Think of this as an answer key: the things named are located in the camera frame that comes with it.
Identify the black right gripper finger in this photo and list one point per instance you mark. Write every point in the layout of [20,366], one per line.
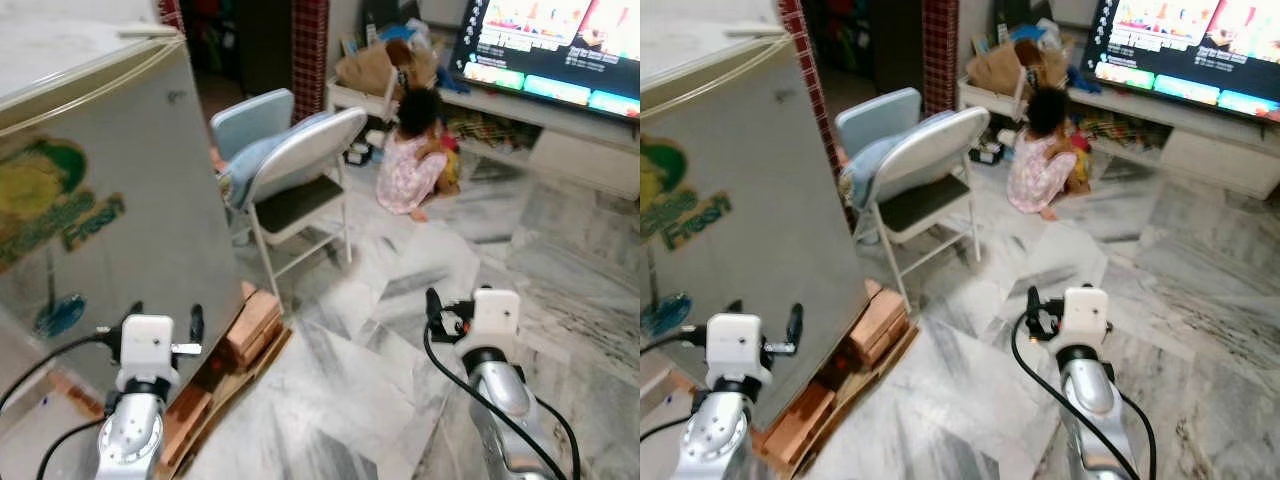
[433,304]
[1033,303]

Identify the silver fridge door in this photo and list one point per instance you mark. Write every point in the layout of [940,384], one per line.
[140,200]
[760,200]

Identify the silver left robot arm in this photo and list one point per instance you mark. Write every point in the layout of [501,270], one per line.
[712,440]
[130,440]

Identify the small silver fridge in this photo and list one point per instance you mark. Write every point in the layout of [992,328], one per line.
[70,45]
[690,45]

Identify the child in pink dress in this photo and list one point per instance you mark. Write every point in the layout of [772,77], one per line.
[410,170]
[1040,170]

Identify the yellow and red bag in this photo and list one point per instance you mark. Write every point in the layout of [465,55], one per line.
[1080,165]
[452,165]

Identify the blue denim cloth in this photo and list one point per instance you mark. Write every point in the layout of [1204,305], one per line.
[255,165]
[880,165]

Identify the small white side table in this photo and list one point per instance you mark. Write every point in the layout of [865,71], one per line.
[980,98]
[350,98]

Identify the white television cabinet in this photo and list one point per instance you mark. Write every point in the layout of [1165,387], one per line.
[580,150]
[1210,155]

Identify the light blue plastic chair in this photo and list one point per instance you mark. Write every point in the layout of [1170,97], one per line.
[878,115]
[250,115]

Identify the brown paper bag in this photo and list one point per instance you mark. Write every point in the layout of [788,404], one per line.
[998,68]
[368,68]

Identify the flat screen television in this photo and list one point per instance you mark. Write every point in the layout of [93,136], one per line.
[550,45]
[1190,45]

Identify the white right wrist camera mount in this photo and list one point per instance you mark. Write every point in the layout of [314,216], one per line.
[1085,315]
[496,318]

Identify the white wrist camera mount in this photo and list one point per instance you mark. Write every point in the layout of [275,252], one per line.
[735,345]
[496,318]
[1085,315]
[148,345]

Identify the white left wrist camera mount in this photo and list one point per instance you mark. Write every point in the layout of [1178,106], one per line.
[148,345]
[735,345]

